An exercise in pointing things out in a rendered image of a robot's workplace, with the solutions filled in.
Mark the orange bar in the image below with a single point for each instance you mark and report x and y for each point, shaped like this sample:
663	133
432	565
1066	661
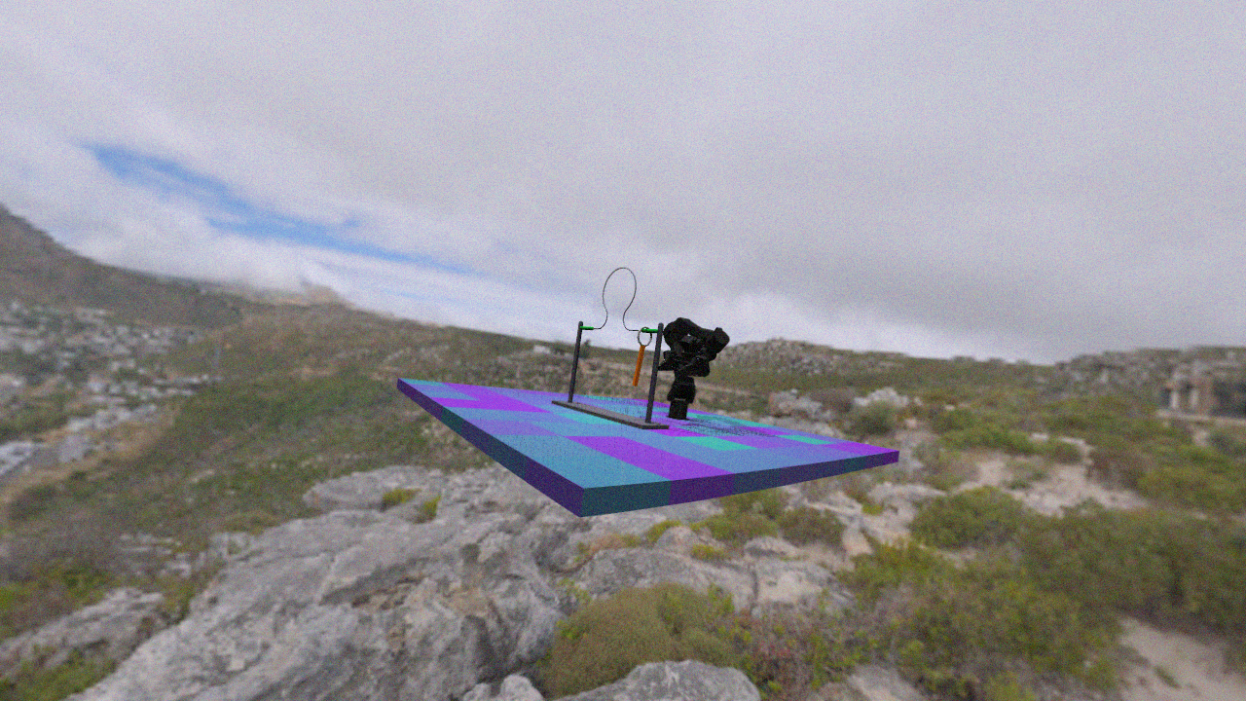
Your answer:
640	357

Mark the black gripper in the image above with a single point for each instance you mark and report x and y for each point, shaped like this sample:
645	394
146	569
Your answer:
693	366

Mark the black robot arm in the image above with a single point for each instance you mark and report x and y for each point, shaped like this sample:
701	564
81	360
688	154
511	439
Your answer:
675	335

